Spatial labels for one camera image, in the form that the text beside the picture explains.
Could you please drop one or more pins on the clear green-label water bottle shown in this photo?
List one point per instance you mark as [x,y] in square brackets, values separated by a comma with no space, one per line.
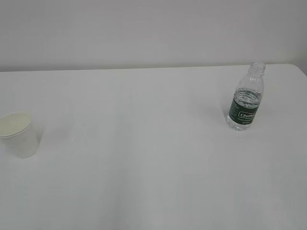
[247,98]

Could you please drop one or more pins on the white paper cup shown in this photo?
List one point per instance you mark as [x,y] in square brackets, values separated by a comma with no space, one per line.
[17,134]

